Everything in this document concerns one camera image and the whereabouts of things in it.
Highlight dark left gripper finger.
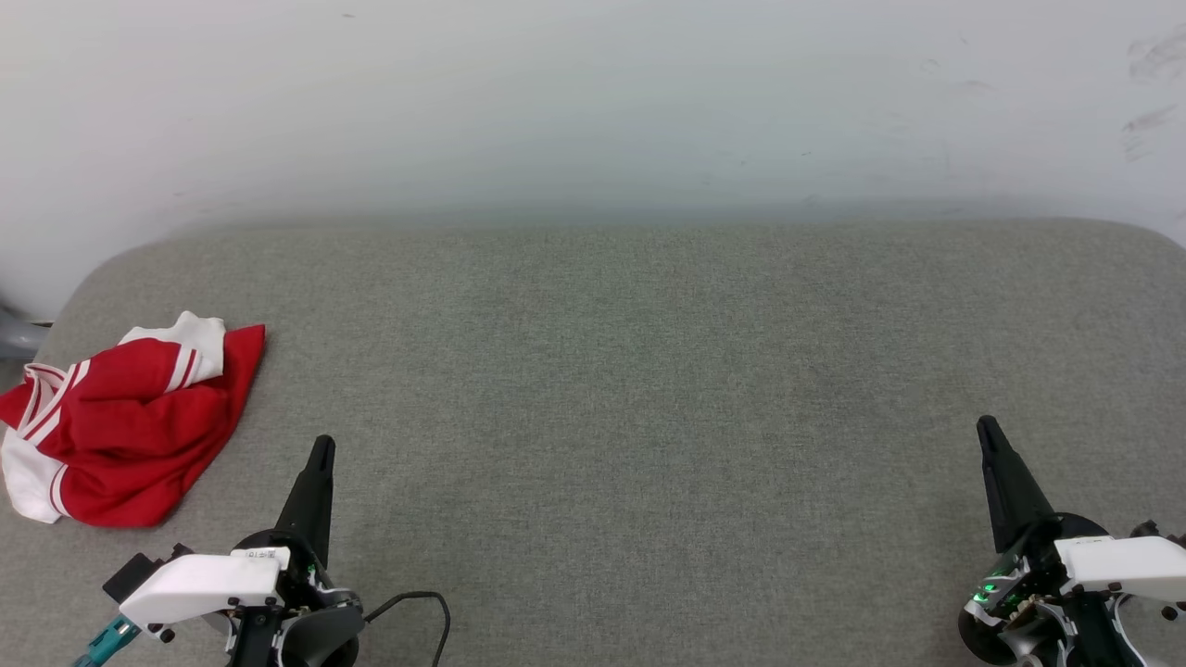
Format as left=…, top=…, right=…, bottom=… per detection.
left=274, top=436, right=324, bottom=549
left=301, top=436, right=336, bottom=568

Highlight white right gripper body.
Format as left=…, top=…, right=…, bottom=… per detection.
left=968, top=515, right=1186, bottom=622

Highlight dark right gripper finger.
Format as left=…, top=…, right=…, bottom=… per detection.
left=987, top=416, right=1057, bottom=534
left=978, top=416, right=1025, bottom=554

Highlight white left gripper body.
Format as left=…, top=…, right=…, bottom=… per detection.
left=119, top=528, right=364, bottom=633

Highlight red and white shirt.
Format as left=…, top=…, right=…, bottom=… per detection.
left=0, top=311, right=267, bottom=529

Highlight teal cable connector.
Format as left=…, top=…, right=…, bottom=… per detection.
left=72, top=614, right=142, bottom=667

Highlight thin black cable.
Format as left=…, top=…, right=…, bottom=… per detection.
left=364, top=591, right=452, bottom=667

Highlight grey metal frame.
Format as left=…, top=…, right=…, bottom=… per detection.
left=0, top=304, right=52, bottom=364

